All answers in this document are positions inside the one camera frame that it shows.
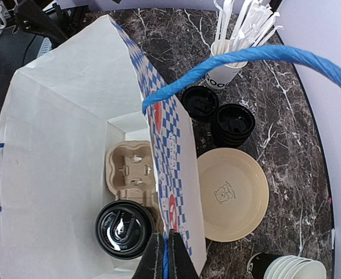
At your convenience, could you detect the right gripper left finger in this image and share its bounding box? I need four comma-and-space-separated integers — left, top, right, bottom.
132, 232, 164, 279

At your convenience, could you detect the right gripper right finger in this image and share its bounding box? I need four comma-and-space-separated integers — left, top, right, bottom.
167, 230, 206, 278

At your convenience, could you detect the stack of paper cups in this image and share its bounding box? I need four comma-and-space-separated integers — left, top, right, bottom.
247, 253, 327, 279

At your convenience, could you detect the cardboard cup carrier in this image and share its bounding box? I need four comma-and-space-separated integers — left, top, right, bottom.
105, 141, 164, 233

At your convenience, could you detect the stack of black lids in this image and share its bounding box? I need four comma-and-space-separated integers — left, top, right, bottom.
210, 103, 256, 148

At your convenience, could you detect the blue checkered paper bag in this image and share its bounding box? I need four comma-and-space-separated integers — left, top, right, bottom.
0, 16, 341, 278

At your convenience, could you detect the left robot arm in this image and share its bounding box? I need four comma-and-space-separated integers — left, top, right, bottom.
13, 0, 89, 48

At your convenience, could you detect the cream round plate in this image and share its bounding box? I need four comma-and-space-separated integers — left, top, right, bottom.
198, 148, 270, 242

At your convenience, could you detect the white cup holding straws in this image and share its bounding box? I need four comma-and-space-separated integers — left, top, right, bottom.
205, 39, 247, 90

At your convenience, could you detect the wrapped white straws bundle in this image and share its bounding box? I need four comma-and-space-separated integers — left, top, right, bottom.
211, 0, 283, 56

